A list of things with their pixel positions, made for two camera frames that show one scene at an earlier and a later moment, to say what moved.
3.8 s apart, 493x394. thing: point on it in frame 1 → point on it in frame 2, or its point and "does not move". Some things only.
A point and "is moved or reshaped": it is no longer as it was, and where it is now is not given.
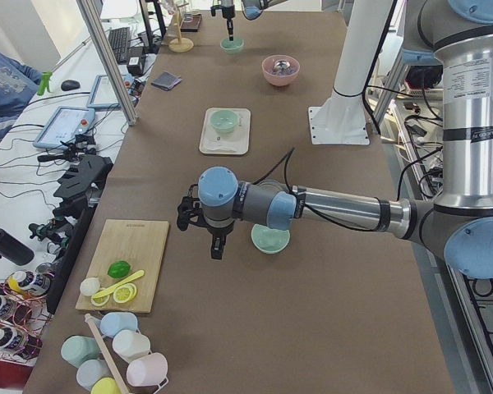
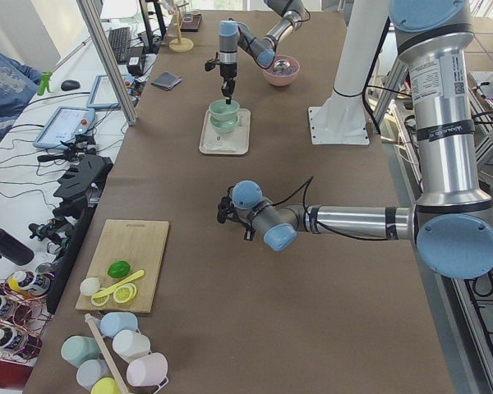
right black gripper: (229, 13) → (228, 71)
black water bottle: (3, 245) does not move
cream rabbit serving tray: (226, 130) does not move
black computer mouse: (70, 84) does not move
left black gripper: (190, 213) → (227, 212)
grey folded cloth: (167, 80) does not move
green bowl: (232, 48) is moved or reshaped
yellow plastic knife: (136, 274) does not move
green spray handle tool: (44, 83) does not move
